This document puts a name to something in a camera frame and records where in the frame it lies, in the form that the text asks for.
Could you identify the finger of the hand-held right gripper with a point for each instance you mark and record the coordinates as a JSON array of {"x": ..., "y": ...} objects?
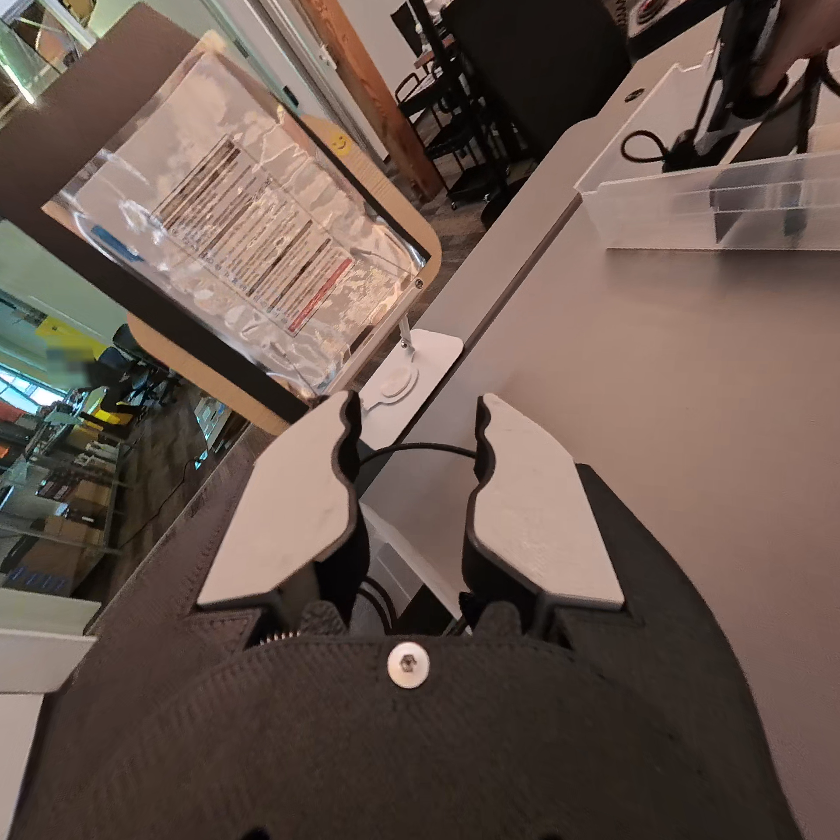
[{"x": 722, "y": 128}]

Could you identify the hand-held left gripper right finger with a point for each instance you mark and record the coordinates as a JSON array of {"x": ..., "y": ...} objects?
[{"x": 544, "y": 525}]

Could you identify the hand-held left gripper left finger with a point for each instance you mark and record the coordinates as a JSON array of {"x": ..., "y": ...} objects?
[{"x": 282, "y": 525}]

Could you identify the black mesh chair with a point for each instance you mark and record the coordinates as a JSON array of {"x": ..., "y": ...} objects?
[{"x": 538, "y": 65}]

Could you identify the printed instruction sheet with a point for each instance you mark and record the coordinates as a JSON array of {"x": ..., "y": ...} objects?
[{"x": 262, "y": 216}]

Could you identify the person's right hand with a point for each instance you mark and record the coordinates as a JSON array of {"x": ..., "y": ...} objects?
[{"x": 807, "y": 33}]

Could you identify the clear plastic bin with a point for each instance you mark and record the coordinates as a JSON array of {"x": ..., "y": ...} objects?
[{"x": 656, "y": 210}]

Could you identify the wooden document stand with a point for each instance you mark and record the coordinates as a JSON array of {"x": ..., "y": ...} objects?
[{"x": 79, "y": 151}]

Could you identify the black rolling cart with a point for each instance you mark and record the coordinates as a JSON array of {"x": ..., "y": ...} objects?
[{"x": 459, "y": 131}]

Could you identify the red storage crate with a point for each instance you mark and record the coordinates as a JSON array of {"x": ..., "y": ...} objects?
[{"x": 12, "y": 413}]

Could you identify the wooden post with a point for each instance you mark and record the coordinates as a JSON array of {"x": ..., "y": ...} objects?
[{"x": 380, "y": 98}]

